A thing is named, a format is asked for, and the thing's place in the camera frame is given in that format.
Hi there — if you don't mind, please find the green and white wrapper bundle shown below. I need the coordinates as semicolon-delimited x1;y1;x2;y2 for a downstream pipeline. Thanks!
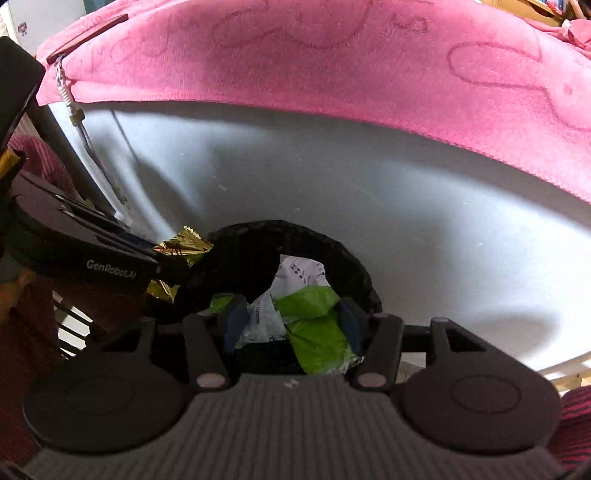
209;254;361;375

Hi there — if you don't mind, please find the yellow foil snack bag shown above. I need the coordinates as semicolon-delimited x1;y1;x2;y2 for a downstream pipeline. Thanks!
147;225;213;303

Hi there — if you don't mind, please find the black trash bin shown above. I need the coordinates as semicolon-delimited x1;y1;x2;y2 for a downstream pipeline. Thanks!
173;220;382;375

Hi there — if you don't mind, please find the smartphone in red case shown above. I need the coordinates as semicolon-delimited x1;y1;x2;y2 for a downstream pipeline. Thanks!
46;14;129;65

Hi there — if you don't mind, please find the pink bunny print towel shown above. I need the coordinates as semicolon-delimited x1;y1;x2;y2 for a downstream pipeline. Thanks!
36;1;590;199

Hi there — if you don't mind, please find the white charging cable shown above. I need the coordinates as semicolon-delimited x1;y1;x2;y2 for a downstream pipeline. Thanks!
54;59;133;225

